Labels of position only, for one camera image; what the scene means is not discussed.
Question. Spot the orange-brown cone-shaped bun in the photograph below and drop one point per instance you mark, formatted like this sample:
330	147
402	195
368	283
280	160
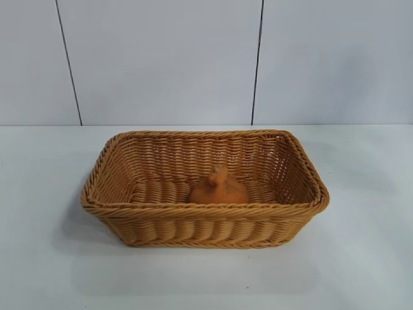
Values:
219	193

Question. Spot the tan woven wicker basket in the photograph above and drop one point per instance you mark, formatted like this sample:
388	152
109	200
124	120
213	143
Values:
200	223

